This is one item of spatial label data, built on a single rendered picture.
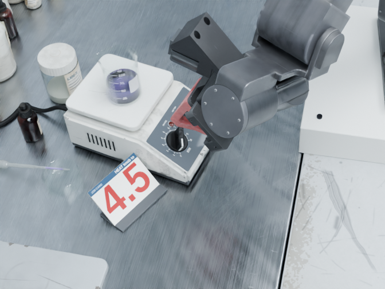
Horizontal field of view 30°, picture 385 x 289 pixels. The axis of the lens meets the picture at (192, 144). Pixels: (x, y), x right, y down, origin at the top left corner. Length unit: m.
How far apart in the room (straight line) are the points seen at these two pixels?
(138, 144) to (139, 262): 0.16
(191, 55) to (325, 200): 0.32
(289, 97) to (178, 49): 0.13
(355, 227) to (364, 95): 0.20
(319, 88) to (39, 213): 0.44
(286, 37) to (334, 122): 0.31
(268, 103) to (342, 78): 0.35
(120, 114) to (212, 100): 0.29
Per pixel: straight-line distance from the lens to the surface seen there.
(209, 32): 0.80
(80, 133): 1.05
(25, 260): 0.98
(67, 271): 0.96
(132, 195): 1.00
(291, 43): 0.74
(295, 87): 0.78
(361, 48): 1.13
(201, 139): 1.03
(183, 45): 0.79
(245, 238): 0.96
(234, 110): 0.72
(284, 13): 0.75
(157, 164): 1.01
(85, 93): 1.04
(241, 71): 0.72
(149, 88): 1.03
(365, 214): 1.00
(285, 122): 1.09
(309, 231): 0.97
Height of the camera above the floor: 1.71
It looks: 49 degrees down
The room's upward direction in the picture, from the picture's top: 6 degrees counter-clockwise
